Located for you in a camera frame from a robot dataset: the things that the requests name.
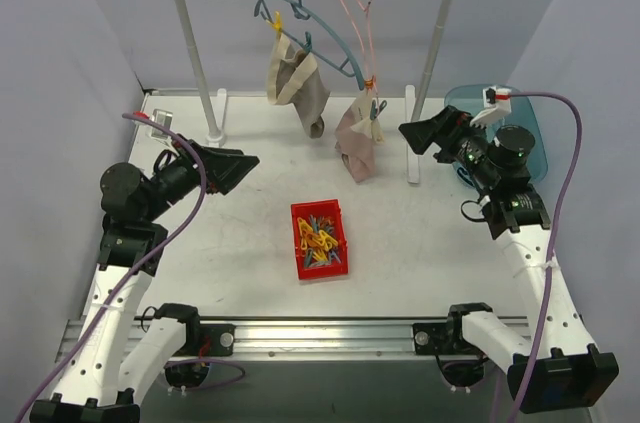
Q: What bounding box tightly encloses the teal clothespin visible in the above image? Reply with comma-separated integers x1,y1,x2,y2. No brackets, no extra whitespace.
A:
369,99,387,121

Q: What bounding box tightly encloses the pink cream underwear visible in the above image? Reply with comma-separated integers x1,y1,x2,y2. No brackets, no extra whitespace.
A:
335,90,384,183

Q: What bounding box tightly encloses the grey beige underwear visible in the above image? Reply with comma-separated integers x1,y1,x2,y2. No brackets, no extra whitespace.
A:
266,33,330,139

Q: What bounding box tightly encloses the blue clothespin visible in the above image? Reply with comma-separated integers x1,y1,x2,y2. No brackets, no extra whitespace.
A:
302,31,313,53

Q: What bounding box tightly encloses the yellow clothespin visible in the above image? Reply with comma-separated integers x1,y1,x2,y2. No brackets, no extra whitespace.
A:
268,11,283,34

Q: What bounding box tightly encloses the blue plastic hanger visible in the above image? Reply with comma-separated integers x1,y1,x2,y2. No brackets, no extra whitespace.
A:
254,0,369,90

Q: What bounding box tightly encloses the pink wire hanger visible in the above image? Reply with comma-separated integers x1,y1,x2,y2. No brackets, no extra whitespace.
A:
339,0,377,81

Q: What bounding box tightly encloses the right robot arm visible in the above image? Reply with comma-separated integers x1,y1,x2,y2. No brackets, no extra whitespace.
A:
399,106,619,414

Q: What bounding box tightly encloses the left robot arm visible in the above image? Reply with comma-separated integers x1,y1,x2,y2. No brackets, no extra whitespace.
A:
29,140,259,422

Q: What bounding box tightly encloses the teal plastic basket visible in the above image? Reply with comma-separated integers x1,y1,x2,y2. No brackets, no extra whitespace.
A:
443,83,551,189

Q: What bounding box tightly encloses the pile of coloured clothespins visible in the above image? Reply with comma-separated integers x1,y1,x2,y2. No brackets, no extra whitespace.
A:
296,215,342,269

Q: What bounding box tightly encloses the red plastic bin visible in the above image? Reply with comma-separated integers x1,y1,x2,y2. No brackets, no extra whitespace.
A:
290,199,349,281

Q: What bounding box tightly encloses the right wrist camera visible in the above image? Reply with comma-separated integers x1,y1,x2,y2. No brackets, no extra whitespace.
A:
470,86,512,129

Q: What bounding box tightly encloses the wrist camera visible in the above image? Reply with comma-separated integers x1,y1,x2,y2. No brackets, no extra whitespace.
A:
147,109,173,140
470,86,512,129

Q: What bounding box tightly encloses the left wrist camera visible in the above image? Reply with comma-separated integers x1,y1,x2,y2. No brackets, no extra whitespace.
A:
147,109,173,140

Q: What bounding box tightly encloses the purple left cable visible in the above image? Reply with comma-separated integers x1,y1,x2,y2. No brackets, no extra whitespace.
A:
0,111,207,423

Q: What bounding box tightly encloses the purple cable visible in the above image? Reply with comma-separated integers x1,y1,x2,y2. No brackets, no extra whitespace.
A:
0,111,207,423
490,90,584,423

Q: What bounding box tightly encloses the aluminium rail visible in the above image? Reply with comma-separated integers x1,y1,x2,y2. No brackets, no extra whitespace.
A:
55,317,536,362

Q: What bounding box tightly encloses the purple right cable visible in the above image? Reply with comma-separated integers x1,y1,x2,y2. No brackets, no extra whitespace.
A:
490,90,584,423

